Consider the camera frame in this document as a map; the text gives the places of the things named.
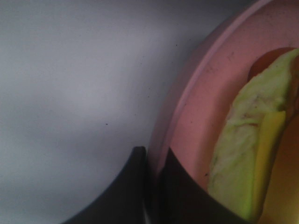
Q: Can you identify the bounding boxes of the pink round plate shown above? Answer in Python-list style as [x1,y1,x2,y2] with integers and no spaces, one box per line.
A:
[147,0,299,188]

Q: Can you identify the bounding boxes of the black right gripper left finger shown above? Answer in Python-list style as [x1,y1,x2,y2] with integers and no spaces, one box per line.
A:
[65,147,146,224]

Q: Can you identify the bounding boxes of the sandwich with lettuce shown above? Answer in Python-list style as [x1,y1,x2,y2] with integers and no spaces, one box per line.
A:
[208,49,299,221]

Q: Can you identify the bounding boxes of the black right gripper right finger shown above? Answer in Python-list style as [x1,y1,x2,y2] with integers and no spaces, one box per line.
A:
[147,149,246,224]

